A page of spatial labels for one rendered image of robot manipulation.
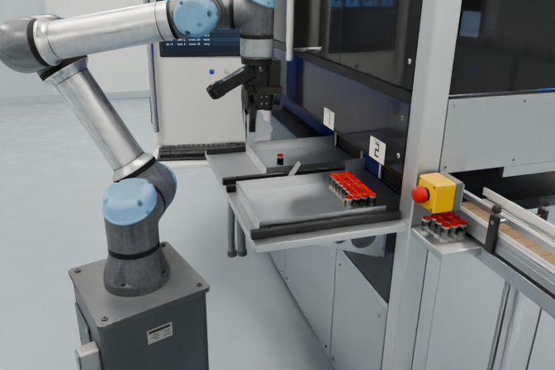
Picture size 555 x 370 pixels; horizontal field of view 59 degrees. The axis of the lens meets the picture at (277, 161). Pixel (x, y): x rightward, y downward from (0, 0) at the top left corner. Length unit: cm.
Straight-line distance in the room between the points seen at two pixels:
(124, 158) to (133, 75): 541
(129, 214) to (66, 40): 37
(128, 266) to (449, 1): 91
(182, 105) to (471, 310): 130
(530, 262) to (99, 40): 97
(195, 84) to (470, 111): 115
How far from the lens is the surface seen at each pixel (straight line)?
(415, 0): 122
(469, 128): 127
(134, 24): 100
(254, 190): 143
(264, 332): 228
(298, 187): 145
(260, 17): 107
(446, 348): 161
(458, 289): 150
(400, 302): 140
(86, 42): 104
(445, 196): 117
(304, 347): 221
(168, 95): 203
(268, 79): 111
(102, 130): 121
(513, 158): 139
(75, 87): 121
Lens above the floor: 146
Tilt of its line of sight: 20 degrees down
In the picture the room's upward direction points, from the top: 1 degrees clockwise
